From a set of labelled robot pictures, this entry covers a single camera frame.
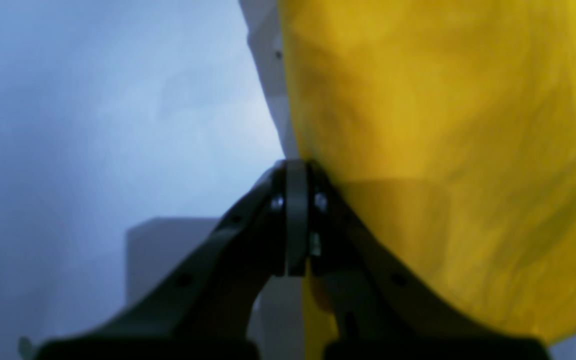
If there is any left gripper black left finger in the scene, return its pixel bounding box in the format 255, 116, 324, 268
35, 160, 298, 360

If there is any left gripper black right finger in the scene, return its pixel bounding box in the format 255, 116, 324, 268
298, 160, 550, 360

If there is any orange T-shirt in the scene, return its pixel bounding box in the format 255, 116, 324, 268
278, 0, 576, 343

